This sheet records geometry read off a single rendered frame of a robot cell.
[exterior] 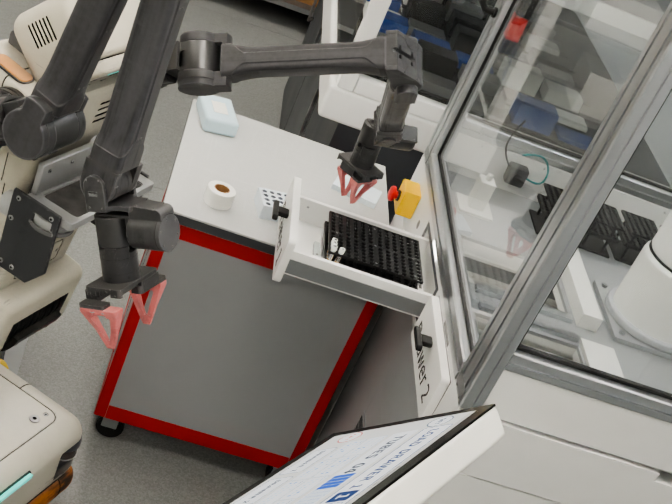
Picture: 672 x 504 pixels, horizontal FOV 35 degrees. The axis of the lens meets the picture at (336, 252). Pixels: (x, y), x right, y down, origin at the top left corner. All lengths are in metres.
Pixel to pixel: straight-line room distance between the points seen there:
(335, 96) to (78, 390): 1.10
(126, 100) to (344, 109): 1.64
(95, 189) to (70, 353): 1.65
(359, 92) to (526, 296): 1.39
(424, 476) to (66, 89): 0.74
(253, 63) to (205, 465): 1.38
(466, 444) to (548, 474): 0.64
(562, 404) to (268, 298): 0.90
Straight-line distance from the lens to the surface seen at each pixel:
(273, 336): 2.70
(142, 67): 1.53
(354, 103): 3.13
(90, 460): 2.93
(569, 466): 2.11
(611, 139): 1.74
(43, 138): 1.63
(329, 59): 1.96
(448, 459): 1.45
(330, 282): 2.31
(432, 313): 2.23
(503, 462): 2.08
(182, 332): 2.71
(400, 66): 1.94
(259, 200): 2.63
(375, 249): 2.40
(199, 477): 2.99
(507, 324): 1.88
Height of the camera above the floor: 2.04
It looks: 29 degrees down
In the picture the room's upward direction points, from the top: 25 degrees clockwise
